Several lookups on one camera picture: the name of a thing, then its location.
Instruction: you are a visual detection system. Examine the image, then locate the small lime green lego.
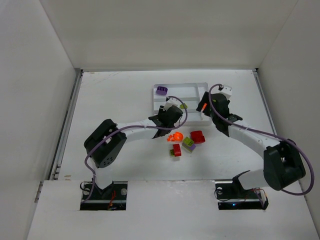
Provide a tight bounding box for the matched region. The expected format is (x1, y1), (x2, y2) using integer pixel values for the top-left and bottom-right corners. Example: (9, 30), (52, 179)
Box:
(179, 103), (188, 109)

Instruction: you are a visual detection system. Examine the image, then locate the orange round lego piece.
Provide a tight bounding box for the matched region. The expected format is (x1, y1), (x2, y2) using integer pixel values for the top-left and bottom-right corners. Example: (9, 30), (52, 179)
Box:
(201, 103), (207, 113)

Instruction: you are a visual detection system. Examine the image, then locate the purple round lego brick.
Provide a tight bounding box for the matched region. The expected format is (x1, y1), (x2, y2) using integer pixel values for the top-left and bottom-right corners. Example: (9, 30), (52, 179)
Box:
(155, 86), (168, 96)

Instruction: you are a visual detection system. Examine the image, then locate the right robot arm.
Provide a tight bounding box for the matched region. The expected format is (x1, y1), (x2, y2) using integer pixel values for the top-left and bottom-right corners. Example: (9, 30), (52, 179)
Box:
(196, 91), (306, 191)

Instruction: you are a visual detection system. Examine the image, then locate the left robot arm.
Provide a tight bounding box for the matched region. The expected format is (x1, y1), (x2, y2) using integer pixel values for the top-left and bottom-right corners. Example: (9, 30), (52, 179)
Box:
(84, 105), (184, 190)

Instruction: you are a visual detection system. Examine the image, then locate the orange flower lego piece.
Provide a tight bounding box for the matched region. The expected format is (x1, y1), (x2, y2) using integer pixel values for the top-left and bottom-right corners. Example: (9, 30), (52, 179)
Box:
(167, 131), (184, 143)

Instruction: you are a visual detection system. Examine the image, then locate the white divided sorting tray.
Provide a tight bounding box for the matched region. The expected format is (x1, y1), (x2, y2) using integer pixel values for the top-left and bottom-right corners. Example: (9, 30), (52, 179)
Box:
(152, 82), (215, 126)

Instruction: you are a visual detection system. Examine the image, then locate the green and purple lego stack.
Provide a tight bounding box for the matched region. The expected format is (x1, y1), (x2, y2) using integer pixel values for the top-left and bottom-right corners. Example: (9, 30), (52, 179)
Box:
(182, 137), (196, 153)

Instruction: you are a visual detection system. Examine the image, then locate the large red lego block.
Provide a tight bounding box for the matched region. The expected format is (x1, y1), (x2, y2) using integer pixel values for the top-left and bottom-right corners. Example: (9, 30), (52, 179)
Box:
(190, 130), (206, 144)

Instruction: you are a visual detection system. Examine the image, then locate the red and green lego stack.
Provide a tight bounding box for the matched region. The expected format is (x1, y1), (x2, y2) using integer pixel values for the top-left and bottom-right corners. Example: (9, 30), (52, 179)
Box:
(169, 143), (182, 157)

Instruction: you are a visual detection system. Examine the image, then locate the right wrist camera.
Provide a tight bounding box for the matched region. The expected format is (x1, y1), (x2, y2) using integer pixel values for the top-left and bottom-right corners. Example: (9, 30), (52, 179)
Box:
(218, 85), (233, 98)

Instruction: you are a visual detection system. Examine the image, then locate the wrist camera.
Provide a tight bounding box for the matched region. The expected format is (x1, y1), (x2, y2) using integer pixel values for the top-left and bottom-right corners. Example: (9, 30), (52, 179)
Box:
(218, 85), (233, 98)
(163, 97), (180, 111)

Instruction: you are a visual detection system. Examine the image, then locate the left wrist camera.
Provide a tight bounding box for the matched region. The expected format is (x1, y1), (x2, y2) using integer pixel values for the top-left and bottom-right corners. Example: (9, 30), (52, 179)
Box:
(163, 97), (180, 111)

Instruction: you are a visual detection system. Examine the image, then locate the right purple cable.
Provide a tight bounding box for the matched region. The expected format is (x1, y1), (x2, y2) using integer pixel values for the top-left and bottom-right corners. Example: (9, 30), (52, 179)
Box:
(208, 83), (315, 195)

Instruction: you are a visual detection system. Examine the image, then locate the purple cable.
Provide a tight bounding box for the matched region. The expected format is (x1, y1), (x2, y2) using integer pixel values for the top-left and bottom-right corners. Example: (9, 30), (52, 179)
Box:
(82, 96), (188, 203)
(208, 83), (315, 195)

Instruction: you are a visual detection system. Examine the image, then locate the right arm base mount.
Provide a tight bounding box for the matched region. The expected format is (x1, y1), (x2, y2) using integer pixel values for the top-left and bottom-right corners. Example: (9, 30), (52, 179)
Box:
(214, 170), (269, 211)

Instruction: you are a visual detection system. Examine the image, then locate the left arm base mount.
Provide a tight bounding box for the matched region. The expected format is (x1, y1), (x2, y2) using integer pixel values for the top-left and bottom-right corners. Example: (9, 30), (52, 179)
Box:
(80, 181), (128, 211)

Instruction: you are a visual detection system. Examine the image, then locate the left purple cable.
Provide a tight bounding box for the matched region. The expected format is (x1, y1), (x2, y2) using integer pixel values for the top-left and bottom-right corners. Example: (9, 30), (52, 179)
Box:
(82, 96), (188, 203)

